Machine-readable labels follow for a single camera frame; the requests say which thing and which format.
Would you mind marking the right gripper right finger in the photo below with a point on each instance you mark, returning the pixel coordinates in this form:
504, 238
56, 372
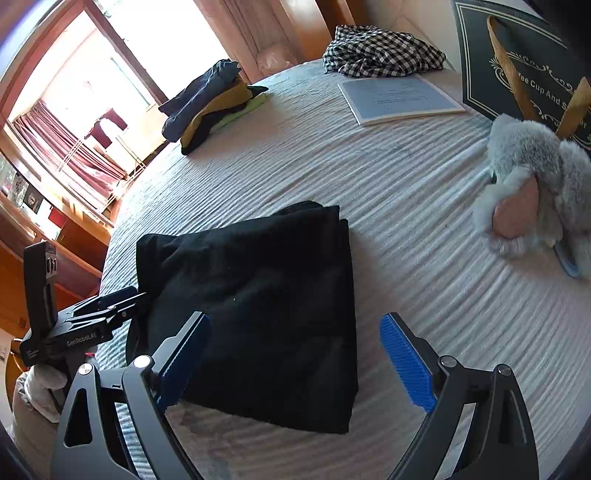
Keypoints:
415, 361

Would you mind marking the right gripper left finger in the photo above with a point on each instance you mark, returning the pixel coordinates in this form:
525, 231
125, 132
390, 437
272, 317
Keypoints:
176, 359

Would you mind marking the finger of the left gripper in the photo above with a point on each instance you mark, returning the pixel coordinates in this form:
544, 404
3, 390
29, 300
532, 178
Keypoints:
115, 297
119, 313

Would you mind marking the black printed t-shirt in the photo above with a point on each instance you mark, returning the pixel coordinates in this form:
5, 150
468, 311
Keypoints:
279, 293

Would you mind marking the left hand white glove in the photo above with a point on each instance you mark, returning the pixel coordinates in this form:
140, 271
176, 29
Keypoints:
44, 389

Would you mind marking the folded dark blue garment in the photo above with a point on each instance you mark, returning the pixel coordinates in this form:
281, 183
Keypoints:
181, 109

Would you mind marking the grey plush rabbit toy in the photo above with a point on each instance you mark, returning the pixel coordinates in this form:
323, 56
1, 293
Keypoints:
539, 195

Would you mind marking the folded mustard yellow garment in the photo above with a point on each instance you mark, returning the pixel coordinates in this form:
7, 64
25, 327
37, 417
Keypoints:
239, 98

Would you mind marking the white paper booklet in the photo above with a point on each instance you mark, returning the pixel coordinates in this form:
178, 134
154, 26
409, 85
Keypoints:
378, 100

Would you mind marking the beige window curtain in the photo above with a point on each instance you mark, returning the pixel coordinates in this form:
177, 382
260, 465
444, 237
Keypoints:
257, 34

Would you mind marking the black white checkered cloth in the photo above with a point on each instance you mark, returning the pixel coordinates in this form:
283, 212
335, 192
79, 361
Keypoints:
359, 51

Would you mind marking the dark green gift bag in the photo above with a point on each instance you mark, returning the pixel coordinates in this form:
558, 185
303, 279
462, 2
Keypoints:
514, 63

